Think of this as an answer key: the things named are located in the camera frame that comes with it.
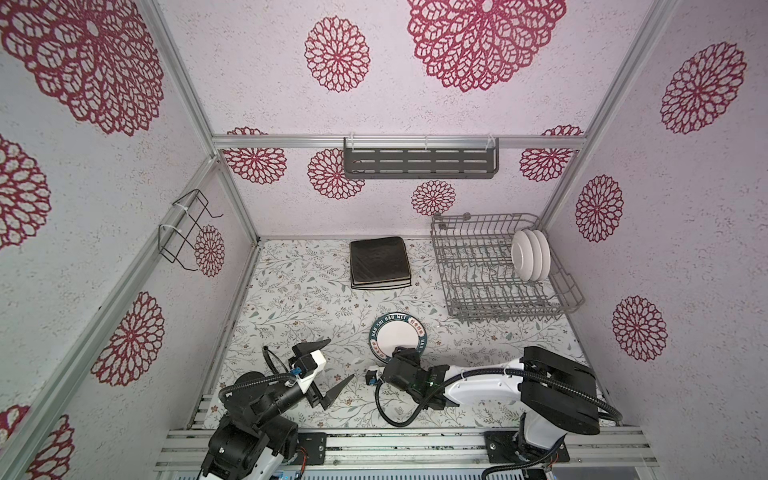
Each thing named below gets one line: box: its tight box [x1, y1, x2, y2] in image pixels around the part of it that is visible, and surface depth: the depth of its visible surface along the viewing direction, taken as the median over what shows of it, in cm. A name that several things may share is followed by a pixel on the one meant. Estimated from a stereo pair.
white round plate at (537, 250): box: [523, 229, 543, 281], surface depth 98 cm
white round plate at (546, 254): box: [534, 229, 551, 281], surface depth 97 cm
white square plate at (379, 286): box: [351, 282, 412, 290], surface depth 106 cm
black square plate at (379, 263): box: [350, 236, 412, 290], surface depth 108 cm
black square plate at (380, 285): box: [351, 277, 411, 290], surface depth 106 cm
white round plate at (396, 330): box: [368, 312, 428, 363], surface depth 94 cm
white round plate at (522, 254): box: [511, 230, 534, 282], surface depth 101 cm
